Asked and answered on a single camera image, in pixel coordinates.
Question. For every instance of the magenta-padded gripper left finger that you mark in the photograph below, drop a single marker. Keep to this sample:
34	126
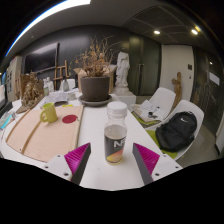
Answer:
75	158

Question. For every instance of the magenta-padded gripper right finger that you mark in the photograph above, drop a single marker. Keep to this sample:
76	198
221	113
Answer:
148	160

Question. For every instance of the white-capped clear drink bottle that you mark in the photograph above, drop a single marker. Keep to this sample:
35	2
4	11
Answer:
115	140

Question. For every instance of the tan wood-framed board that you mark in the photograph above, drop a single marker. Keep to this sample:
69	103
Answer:
46	136

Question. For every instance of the flat round red coaster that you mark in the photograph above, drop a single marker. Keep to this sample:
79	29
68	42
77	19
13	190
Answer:
70	119

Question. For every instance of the black backpack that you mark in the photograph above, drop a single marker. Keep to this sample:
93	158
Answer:
176	131

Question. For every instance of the stack of papers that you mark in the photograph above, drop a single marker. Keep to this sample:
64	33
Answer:
148	111

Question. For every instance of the yellow-green mug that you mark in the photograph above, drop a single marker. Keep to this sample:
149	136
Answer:
50	113

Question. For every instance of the yellow tag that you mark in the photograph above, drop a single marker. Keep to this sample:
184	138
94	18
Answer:
67	105

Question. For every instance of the grey plant saucer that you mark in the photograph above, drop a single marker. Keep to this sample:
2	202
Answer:
95	103

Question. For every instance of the white shell chair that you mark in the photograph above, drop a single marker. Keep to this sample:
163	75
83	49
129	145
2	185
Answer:
188	106
163	98

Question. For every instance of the dried plant in grey pot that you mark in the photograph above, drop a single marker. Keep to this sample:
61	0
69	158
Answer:
95	88

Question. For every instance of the white spray bottle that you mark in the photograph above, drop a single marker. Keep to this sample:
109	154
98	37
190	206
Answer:
46	90

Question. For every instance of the colourful painted book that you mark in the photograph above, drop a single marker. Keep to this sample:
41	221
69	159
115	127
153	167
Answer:
6	120

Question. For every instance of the wooden carved figure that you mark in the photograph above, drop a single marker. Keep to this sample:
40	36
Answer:
177	86

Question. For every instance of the brown relief sculpture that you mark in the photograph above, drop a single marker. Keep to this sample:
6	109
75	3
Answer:
31	91

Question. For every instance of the wooden easel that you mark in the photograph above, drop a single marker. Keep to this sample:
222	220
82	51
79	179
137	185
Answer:
61	71

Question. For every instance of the white standing statue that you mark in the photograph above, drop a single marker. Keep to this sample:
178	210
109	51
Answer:
122	70

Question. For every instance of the white cabinet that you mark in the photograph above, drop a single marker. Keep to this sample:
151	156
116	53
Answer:
14	78

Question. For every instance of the round ceiling spotlight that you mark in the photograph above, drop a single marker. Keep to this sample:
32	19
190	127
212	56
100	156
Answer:
194	31
157	32

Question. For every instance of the black wall screen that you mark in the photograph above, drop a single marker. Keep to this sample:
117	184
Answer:
41	60

